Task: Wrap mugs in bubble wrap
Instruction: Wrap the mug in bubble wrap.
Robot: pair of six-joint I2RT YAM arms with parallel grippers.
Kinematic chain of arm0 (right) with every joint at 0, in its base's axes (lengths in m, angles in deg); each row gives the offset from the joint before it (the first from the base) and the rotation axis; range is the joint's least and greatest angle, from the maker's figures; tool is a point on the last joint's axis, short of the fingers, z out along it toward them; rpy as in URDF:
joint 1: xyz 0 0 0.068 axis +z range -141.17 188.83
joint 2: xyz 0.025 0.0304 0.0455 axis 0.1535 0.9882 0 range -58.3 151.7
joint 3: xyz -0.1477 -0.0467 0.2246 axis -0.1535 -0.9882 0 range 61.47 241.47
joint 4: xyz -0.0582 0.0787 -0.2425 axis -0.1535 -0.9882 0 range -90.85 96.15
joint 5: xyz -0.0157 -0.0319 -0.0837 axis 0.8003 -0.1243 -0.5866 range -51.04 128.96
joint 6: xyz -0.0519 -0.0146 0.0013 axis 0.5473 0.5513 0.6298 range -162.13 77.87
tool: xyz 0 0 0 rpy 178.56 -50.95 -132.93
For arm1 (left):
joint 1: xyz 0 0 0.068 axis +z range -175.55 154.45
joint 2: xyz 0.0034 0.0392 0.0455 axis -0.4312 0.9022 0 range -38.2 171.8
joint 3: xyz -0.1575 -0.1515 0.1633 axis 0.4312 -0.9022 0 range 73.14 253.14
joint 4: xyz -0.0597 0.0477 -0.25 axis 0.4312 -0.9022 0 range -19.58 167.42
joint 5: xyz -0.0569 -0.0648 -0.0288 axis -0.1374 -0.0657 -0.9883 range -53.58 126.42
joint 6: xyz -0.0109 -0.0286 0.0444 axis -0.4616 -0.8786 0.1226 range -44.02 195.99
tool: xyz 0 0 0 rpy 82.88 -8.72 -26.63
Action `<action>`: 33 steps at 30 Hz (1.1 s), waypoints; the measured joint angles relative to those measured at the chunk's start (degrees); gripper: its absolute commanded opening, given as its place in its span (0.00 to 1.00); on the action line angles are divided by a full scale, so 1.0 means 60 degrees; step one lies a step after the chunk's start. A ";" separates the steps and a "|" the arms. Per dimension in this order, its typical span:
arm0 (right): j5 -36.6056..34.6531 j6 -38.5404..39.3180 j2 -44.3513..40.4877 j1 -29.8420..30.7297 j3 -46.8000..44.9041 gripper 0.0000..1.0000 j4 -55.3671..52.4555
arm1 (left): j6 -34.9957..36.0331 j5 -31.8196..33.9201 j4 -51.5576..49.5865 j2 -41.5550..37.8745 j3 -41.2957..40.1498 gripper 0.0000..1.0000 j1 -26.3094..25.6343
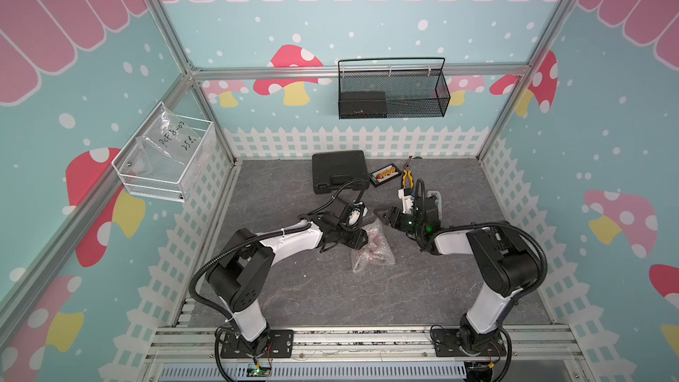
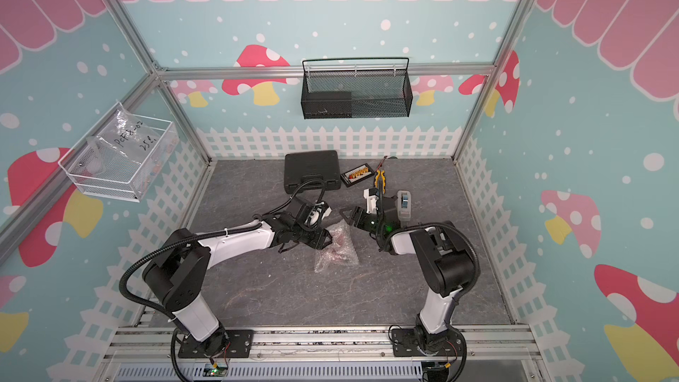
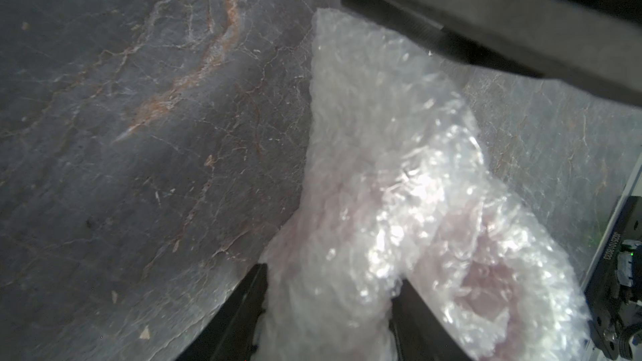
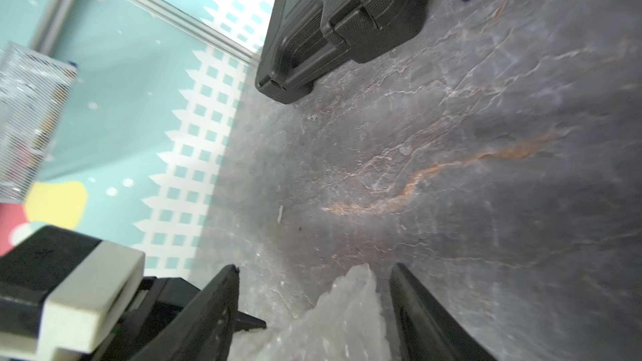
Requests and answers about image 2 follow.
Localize white wire basket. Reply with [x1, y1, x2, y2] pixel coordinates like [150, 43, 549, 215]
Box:
[58, 103, 180, 203]

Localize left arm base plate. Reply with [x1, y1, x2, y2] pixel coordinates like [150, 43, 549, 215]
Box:
[179, 328, 255, 359]

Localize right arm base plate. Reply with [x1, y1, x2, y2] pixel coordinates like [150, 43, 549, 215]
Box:
[387, 325, 467, 358]

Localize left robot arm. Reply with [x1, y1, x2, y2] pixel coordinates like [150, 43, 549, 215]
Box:
[118, 202, 332, 357]

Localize black plastic tool case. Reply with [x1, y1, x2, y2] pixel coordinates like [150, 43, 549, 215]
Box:
[283, 150, 342, 194]

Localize clear plastic bag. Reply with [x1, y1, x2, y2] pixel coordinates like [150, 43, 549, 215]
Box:
[84, 105, 164, 181]

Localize white tape dispenser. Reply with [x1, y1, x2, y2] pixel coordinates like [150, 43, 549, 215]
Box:
[396, 190, 412, 222]

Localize red screwdriver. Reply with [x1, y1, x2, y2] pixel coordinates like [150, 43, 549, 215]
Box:
[377, 156, 388, 170]

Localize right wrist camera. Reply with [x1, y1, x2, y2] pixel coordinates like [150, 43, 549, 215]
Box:
[364, 187, 379, 215]

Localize black wire mesh basket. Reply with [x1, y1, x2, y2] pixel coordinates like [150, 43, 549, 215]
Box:
[302, 57, 414, 118]

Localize yellow handled pliers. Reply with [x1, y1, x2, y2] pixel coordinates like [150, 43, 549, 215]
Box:
[374, 169, 387, 194]

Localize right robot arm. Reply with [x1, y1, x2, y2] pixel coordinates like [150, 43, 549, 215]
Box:
[341, 191, 480, 358]

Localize black tray of connectors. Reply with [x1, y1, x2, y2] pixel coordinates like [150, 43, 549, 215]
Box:
[341, 163, 375, 187]

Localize clear bubble wrap sheet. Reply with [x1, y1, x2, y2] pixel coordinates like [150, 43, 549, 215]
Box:
[314, 220, 359, 273]

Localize black box in basket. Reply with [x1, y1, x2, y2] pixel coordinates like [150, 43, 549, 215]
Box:
[301, 91, 353, 120]

